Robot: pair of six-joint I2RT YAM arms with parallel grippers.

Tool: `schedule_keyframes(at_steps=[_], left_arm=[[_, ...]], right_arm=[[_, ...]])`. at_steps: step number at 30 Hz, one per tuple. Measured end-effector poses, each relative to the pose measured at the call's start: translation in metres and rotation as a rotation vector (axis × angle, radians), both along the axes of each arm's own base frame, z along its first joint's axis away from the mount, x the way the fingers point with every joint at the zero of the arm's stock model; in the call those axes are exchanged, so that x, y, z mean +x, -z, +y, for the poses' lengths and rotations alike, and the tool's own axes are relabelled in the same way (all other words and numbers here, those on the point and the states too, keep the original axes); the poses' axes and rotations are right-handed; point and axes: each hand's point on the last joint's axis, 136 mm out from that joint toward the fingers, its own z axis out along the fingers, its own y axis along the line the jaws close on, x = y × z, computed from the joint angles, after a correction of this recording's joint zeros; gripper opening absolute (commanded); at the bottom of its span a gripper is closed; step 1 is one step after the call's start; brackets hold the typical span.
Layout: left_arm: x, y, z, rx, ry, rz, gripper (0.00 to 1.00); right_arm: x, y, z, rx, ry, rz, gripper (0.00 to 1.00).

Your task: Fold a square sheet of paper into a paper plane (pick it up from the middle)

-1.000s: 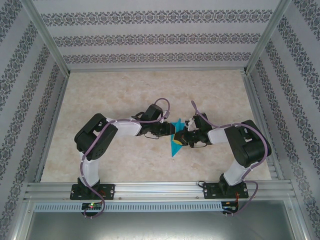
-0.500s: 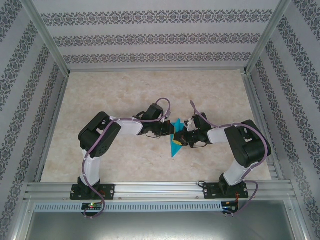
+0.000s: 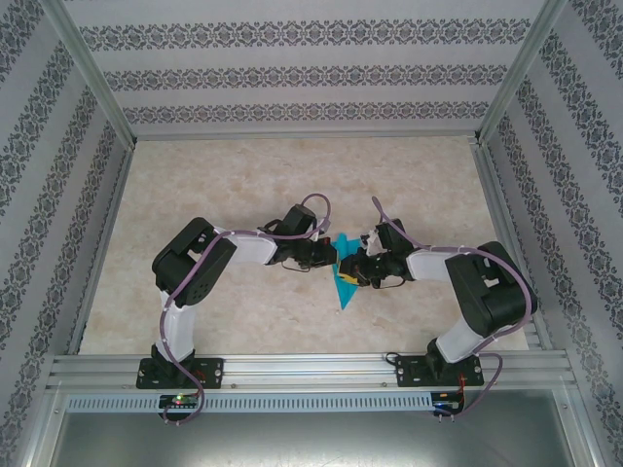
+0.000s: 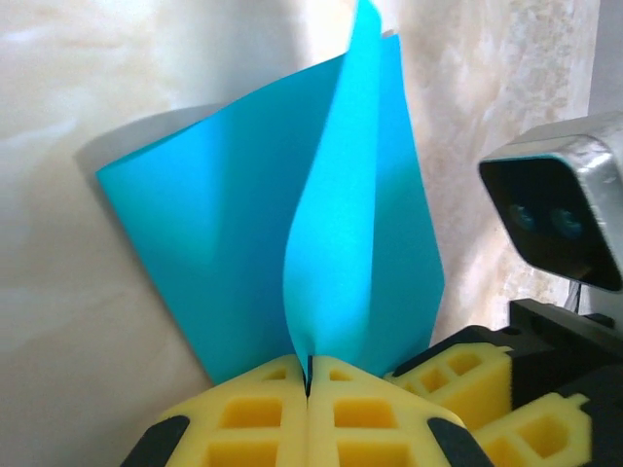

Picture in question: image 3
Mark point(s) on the teal cloth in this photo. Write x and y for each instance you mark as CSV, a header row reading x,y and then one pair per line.
x,y
346,294

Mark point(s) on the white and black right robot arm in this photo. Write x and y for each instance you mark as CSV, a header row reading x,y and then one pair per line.
x,y
428,265

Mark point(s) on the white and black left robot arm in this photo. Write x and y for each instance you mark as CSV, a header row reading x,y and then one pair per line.
x,y
182,326

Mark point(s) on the small circuit board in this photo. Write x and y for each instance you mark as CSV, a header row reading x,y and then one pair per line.
x,y
187,402
445,405

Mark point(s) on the grey metal shelf plate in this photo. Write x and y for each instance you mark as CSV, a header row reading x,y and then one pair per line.
x,y
311,440

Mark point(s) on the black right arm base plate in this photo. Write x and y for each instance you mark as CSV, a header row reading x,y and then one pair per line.
x,y
411,365

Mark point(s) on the aluminium mounting rail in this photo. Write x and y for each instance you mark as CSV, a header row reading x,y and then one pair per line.
x,y
302,370

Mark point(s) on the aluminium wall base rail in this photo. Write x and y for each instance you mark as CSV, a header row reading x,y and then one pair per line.
x,y
302,133

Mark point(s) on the aluminium table side rail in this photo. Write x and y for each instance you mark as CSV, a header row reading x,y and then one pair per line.
x,y
103,243
501,219

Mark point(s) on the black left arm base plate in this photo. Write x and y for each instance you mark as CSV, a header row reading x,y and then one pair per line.
x,y
210,366

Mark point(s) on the aluminium frame post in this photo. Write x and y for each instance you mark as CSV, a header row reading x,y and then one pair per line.
x,y
98,82
518,73

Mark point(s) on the aluminium frame upright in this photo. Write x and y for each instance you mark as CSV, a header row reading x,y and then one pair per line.
x,y
584,428
41,428

